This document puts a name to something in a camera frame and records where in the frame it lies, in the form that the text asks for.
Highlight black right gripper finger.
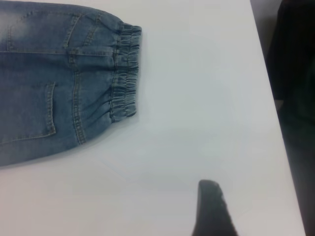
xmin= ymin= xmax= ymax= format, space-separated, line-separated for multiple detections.
xmin=191 ymin=179 xmax=238 ymax=236

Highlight blue denim shorts with print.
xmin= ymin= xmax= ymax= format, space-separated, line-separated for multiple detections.
xmin=0 ymin=0 xmax=143 ymax=168

